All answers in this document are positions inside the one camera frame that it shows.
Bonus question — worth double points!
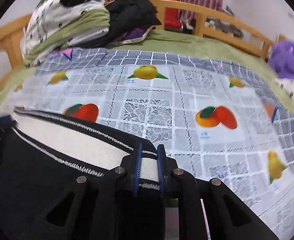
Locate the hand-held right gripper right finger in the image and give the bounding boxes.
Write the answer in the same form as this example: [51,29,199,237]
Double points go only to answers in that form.
[157,144,280,240]

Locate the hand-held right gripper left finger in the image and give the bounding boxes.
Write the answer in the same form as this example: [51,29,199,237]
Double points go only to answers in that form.
[17,141,144,240]

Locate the black pants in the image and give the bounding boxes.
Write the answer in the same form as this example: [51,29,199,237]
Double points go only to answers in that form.
[0,107,167,240]

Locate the fruit print checked blanket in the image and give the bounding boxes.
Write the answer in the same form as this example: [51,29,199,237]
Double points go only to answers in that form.
[2,47,294,240]

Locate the folded white floral quilt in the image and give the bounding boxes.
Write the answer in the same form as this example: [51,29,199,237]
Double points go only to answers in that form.
[22,0,111,67]

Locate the purple cloth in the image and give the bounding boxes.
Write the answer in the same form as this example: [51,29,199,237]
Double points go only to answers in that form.
[123,26,152,42]

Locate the red chair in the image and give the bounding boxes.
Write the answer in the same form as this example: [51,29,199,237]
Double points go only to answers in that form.
[156,0,182,32]

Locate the pile of boxes and papers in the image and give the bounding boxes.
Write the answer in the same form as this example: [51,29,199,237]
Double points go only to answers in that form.
[182,5,245,38]

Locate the pile of black clothes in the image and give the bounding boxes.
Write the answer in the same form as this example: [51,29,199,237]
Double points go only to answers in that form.
[104,0,162,47]

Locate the purple plush toy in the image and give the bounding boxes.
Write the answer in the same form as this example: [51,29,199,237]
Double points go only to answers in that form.
[268,39,294,80]

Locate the wooden bed frame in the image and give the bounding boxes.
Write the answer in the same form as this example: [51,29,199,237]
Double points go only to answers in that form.
[0,0,275,98]

